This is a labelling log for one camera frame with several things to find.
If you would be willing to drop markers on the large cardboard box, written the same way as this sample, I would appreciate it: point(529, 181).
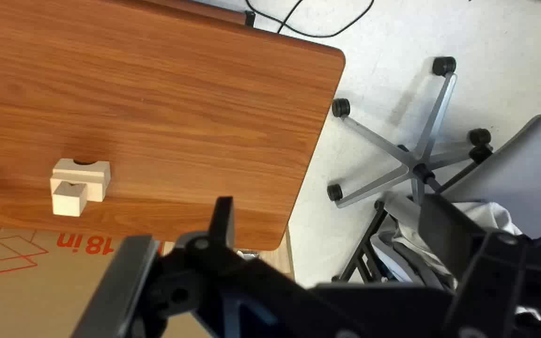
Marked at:
point(27, 288)

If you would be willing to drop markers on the small wooden cube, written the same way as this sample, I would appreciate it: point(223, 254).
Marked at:
point(69, 199)

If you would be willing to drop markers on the office chair base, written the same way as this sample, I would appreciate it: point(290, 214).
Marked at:
point(418, 162)

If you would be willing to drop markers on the wooden arch block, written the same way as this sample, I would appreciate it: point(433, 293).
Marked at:
point(93, 175)

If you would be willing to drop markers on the white cloth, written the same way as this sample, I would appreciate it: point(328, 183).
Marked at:
point(490, 216)

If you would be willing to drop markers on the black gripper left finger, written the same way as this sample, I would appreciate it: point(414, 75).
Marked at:
point(223, 237)

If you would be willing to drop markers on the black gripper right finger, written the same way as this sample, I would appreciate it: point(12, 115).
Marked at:
point(493, 275)

